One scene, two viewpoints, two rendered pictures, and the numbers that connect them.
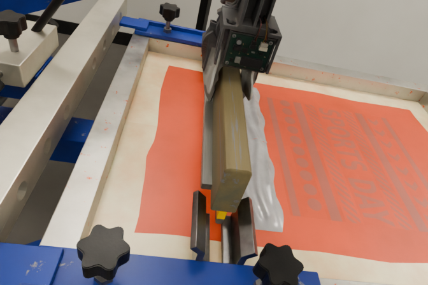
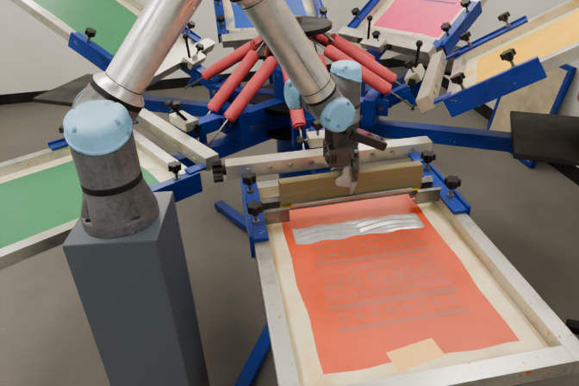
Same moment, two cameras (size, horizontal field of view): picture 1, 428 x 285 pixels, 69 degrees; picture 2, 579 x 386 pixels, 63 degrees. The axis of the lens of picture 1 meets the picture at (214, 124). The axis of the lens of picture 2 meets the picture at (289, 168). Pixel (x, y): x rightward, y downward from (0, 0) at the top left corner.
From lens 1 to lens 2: 1.25 m
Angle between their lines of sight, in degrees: 73
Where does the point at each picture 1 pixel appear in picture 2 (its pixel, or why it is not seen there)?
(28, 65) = (315, 141)
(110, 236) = (252, 175)
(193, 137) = (343, 208)
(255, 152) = (346, 229)
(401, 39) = not seen: outside the picture
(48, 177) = not seen: hidden behind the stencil
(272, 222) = (299, 239)
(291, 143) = (370, 245)
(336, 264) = (286, 263)
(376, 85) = (519, 297)
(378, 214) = (331, 285)
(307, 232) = (301, 252)
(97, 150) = not seen: hidden behind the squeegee
